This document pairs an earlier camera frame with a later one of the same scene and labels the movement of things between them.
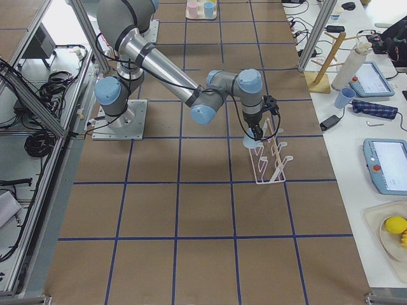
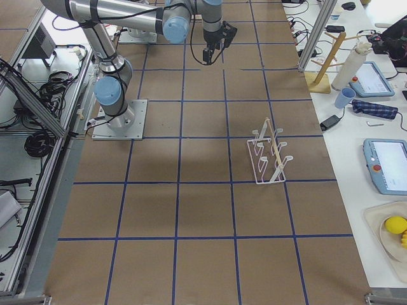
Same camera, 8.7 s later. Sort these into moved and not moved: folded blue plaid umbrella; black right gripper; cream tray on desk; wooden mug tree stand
Moved: black right gripper
Not moved: wooden mug tree stand; folded blue plaid umbrella; cream tray on desk
